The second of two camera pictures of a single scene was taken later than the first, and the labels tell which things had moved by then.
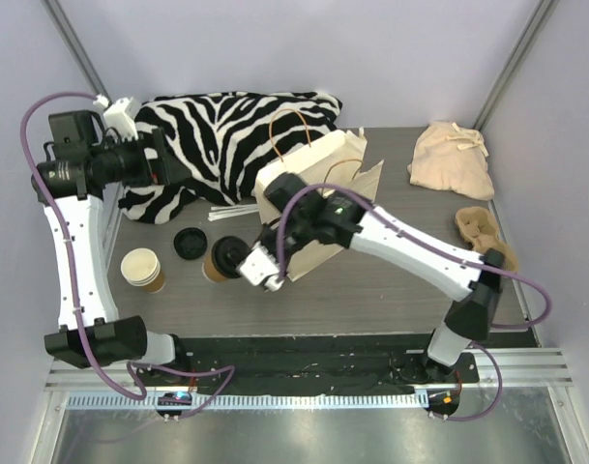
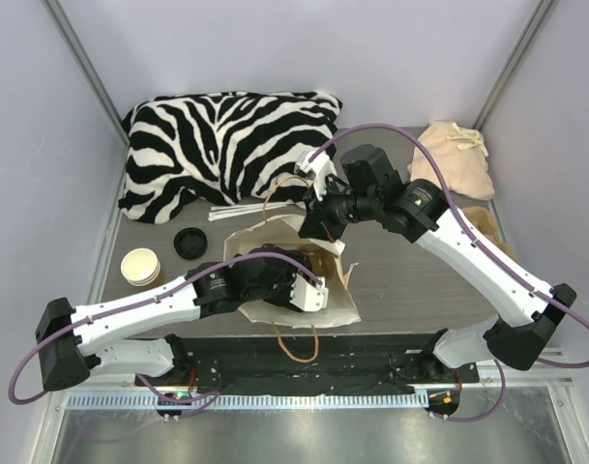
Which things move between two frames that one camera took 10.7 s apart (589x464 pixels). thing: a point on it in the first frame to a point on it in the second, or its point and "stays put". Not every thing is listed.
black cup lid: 190,243 stays put
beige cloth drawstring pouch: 449,157 stays put
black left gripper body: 161,156 to 284,288
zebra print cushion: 227,136 stays put
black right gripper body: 273,237 to 318,218
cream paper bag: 337,159 to 327,262
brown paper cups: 142,267 stays put
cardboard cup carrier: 480,229 stays put
